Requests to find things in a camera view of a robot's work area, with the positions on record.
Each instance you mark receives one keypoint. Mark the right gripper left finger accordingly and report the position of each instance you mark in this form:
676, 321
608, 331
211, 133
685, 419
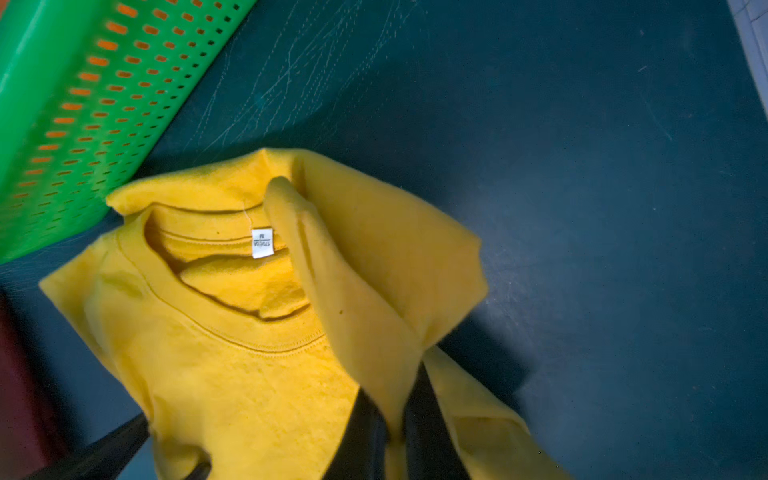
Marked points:
108, 457

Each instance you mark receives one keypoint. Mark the dark red t-shirt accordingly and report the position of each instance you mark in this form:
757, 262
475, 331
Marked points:
31, 437

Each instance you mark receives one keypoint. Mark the yellow t-shirt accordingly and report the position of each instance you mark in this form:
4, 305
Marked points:
245, 305

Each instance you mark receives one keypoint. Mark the green plastic basket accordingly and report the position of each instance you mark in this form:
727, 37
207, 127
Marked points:
87, 90

